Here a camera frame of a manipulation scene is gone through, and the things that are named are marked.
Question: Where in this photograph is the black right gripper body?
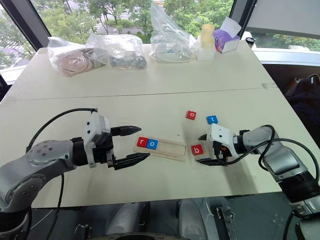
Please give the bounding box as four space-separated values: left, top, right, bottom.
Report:
212 141 231 161

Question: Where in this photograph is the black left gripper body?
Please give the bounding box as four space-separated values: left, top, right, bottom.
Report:
92 126 119 172

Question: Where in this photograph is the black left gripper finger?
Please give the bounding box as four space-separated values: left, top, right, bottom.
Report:
110 125 143 137
114 152 151 172

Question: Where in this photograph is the red letter b block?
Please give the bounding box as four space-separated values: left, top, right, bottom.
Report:
190 143 206 157

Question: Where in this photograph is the red letter r block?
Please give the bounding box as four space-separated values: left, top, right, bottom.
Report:
136 136 149 149

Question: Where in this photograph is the blue letter o block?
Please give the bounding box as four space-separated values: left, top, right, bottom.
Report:
146 138 159 151

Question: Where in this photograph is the wooden letter tray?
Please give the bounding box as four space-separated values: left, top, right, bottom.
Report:
132 136 188 163

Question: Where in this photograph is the grey rounded robot leg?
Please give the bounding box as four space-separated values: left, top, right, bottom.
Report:
106 201 151 236
177 198 215 240

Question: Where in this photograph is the plastic bag with dark items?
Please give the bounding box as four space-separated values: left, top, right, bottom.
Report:
85 33 148 70

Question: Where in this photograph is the plastic bag with pink items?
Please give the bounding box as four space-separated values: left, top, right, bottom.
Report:
47 35 106 78

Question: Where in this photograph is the translucent yellowish plastic container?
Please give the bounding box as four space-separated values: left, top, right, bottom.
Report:
196 23 216 62

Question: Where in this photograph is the purple tissue box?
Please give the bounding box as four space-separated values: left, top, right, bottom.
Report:
212 16 243 54

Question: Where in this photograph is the dark backpack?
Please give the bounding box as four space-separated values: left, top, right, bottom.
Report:
284 73 320 132

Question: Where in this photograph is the grey panel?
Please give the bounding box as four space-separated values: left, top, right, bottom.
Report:
229 0 320 40

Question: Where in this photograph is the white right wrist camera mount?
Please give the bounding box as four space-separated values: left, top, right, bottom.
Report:
206 123 238 158

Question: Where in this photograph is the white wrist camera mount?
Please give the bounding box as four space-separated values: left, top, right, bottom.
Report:
206 123 238 158
83 112 112 169

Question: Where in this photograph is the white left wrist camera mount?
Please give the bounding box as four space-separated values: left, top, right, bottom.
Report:
83 112 112 169

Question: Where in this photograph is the metal bracket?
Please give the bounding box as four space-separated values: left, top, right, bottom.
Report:
215 205 239 240

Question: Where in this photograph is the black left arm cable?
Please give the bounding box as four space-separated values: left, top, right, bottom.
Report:
25 107 98 218

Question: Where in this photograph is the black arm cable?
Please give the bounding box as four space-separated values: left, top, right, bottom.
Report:
25 107 98 218
214 124 320 181

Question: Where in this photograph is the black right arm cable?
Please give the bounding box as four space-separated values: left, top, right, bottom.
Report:
214 124 320 181

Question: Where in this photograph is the clear bag with white cable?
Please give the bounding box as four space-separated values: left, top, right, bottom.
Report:
149 1 199 64

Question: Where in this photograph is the dark window frame pillar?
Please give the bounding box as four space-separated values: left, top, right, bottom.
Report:
0 0 52 52

